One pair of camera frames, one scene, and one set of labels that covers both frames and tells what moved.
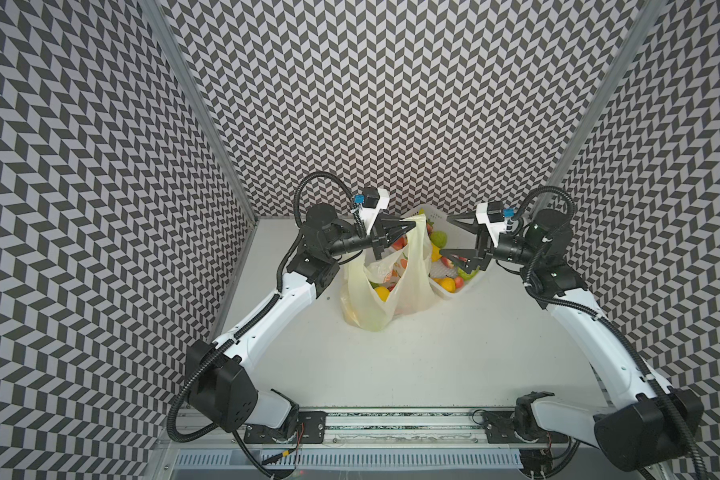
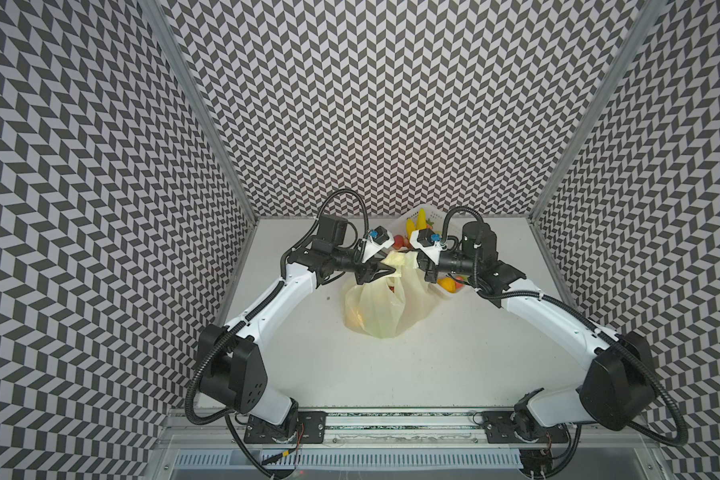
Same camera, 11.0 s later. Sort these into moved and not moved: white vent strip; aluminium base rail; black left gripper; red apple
Moved: black left gripper
Not moved: red apple; aluminium base rail; white vent strip
